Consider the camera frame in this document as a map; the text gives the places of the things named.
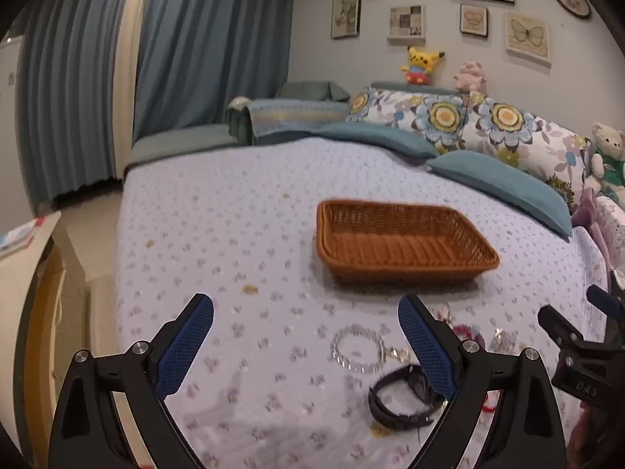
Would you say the clear bead bracelet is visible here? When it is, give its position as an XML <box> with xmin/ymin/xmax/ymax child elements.
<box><xmin>330</xmin><ymin>325</ymin><xmax>391</xmax><ymax>374</ymax></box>

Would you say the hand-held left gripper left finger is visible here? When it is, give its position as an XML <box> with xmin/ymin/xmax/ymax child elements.
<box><xmin>49</xmin><ymin>293</ymin><xmax>216</xmax><ymax>469</ymax></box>

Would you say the blue curtain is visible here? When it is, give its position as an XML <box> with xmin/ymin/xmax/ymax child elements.
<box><xmin>132</xmin><ymin>0</ymin><xmax>296</xmax><ymax>143</ymax></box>
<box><xmin>17</xmin><ymin>0</ymin><xmax>132</xmax><ymax>206</ymax></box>

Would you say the white teddy bear green shirt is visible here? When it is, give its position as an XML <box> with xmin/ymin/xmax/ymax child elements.
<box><xmin>583</xmin><ymin>122</ymin><xmax>625</xmax><ymax>201</ymax></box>

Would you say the floral cushion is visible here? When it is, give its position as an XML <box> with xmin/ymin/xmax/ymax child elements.
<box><xmin>346</xmin><ymin>87</ymin><xmax>470</xmax><ymax>153</ymax></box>
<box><xmin>464</xmin><ymin>93</ymin><xmax>593</xmax><ymax>206</ymax></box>

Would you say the wooden bedside table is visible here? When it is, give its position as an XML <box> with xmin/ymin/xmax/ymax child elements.
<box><xmin>0</xmin><ymin>210</ymin><xmax>66</xmax><ymax>450</ymax></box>

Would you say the grey-green cushion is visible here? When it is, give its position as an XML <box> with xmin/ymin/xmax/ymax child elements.
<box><xmin>276</xmin><ymin>81</ymin><xmax>351</xmax><ymax>103</ymax></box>

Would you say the black wristwatch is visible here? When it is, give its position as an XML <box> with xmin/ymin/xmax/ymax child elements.
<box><xmin>368</xmin><ymin>364</ymin><xmax>447</xmax><ymax>431</ymax></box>

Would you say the pink floral blanket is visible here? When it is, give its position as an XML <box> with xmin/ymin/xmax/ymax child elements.
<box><xmin>593</xmin><ymin>195</ymin><xmax>625</xmax><ymax>274</ymax></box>

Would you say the tall framed floral picture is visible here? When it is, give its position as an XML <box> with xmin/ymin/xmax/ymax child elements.
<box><xmin>331</xmin><ymin>0</ymin><xmax>363</xmax><ymax>40</ymax></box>

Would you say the white square canvas picture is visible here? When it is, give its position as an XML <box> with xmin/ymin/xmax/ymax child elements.
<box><xmin>387</xmin><ymin>5</ymin><xmax>425</xmax><ymax>42</ymax></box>

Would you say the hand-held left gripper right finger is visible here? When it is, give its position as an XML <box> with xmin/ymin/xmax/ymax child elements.
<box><xmin>398</xmin><ymin>294</ymin><xmax>570</xmax><ymax>469</ymax></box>

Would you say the teal pillow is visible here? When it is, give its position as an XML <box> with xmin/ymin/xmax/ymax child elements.
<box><xmin>312</xmin><ymin>122</ymin><xmax>438</xmax><ymax>159</ymax></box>
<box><xmin>427</xmin><ymin>150</ymin><xmax>573</xmax><ymax>241</ymax></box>

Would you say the small framed crown picture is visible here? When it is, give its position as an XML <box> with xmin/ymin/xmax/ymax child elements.
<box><xmin>459</xmin><ymin>4</ymin><xmax>489</xmax><ymax>37</ymax></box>

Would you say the cream sheer curtain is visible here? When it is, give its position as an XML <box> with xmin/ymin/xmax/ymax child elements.
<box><xmin>113</xmin><ymin>0</ymin><xmax>154</xmax><ymax>181</ymax></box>

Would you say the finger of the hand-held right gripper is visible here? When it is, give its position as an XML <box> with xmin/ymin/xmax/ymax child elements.
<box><xmin>537</xmin><ymin>305</ymin><xmax>609</xmax><ymax>350</ymax></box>
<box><xmin>586</xmin><ymin>285</ymin><xmax>625</xmax><ymax>326</ymax></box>

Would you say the folded teal striped blanket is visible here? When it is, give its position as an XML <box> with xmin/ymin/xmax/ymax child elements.
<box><xmin>227</xmin><ymin>98</ymin><xmax>350</xmax><ymax>146</ymax></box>

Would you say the lilac floral quilt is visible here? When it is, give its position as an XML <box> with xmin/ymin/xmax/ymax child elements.
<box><xmin>114</xmin><ymin>137</ymin><xmax>611</xmax><ymax>469</ymax></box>

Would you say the yellow plush toy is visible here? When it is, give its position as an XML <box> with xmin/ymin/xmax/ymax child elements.
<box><xmin>401</xmin><ymin>45</ymin><xmax>446</xmax><ymax>86</ymax></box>

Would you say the grey-green bed base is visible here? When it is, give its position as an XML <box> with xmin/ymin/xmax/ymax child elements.
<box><xmin>124</xmin><ymin>124</ymin><xmax>235</xmax><ymax>177</ymax></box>

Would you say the purple cloth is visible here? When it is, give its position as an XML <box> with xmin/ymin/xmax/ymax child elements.
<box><xmin>572</xmin><ymin>190</ymin><xmax>611</xmax><ymax>255</ymax></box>

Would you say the colourful book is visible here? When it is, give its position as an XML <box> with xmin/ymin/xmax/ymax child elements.
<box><xmin>0</xmin><ymin>217</ymin><xmax>47</xmax><ymax>260</ymax></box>

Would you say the pink plush toy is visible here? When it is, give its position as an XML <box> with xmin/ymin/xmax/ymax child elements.
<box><xmin>454</xmin><ymin>60</ymin><xmax>489</xmax><ymax>93</ymax></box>

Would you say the butterfly framed picture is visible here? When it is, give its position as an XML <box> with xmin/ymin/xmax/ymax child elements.
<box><xmin>504</xmin><ymin>11</ymin><xmax>552</xmax><ymax>64</ymax></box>

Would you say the brown wicker basket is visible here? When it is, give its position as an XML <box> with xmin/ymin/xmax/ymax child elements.
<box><xmin>316</xmin><ymin>199</ymin><xmax>501</xmax><ymax>285</ymax></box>

